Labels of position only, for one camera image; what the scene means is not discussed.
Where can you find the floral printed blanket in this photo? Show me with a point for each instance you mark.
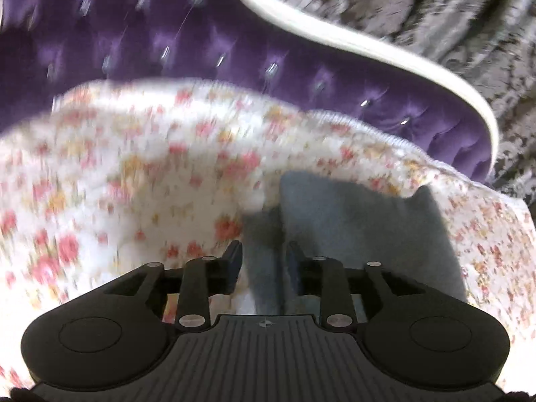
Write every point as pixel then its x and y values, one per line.
pixel 138 167

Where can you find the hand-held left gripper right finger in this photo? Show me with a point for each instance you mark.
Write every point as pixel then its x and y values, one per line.
pixel 295 261

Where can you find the purple tufted headboard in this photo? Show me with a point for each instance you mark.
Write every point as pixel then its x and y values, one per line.
pixel 217 29

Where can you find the brown damask curtain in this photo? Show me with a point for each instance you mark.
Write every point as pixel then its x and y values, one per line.
pixel 460 29

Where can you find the grey argyle knit sweater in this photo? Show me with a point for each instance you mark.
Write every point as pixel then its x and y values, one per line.
pixel 360 226

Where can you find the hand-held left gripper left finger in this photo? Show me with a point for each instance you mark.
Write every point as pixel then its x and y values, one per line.
pixel 234 257

